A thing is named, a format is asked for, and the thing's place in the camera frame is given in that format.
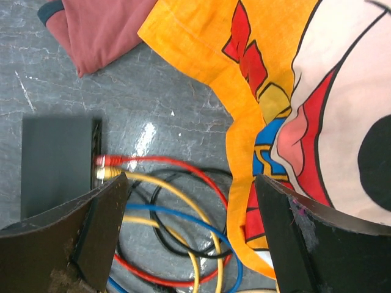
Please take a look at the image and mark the blue ethernet cable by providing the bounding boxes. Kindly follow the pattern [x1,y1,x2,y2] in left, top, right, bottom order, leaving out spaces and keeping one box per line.
[106,203,244,293]

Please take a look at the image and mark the black ethernet cable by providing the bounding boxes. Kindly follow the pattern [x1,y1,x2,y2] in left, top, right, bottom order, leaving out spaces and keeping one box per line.
[117,169,235,260]

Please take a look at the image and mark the red ethernet cable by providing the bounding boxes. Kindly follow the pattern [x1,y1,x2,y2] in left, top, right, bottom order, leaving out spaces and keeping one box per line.
[96,154,235,288]

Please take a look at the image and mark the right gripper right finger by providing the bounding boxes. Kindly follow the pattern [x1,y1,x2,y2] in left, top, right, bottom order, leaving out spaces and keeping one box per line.
[255,175,390,292]

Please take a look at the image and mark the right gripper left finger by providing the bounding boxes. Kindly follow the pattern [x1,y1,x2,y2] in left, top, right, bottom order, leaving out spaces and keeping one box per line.
[1,174,128,292]

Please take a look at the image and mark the black network switch box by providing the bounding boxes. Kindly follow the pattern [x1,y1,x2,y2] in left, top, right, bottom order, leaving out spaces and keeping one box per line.
[20,115,103,219]

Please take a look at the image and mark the orange Mickey Mouse shirt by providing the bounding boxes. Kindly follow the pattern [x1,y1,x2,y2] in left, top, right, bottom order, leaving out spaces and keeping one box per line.
[138,1,390,278]

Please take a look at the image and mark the red folded shirt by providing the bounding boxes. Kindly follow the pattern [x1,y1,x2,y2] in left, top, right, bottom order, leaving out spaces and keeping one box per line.
[37,0,156,78]

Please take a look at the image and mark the yellow ethernet cable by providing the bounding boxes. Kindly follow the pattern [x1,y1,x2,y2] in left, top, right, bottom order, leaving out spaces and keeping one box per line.
[95,166,225,293]
[122,215,201,293]

